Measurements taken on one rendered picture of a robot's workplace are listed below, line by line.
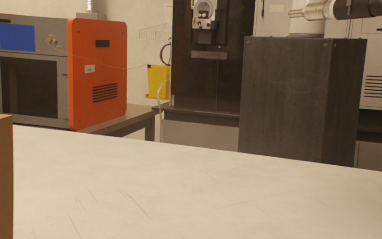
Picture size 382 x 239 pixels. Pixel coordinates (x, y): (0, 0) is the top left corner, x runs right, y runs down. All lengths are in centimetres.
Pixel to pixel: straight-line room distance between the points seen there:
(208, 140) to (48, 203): 162
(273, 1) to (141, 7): 165
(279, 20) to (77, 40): 87
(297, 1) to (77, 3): 276
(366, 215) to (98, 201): 32
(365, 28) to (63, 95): 123
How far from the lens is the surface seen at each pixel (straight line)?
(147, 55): 356
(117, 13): 367
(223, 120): 214
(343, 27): 208
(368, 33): 208
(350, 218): 59
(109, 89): 202
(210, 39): 211
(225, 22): 217
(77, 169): 71
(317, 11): 61
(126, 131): 214
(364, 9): 57
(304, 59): 118
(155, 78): 232
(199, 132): 217
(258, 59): 124
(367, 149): 206
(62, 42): 182
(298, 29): 127
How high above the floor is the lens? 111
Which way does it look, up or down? 10 degrees down
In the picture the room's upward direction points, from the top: 2 degrees clockwise
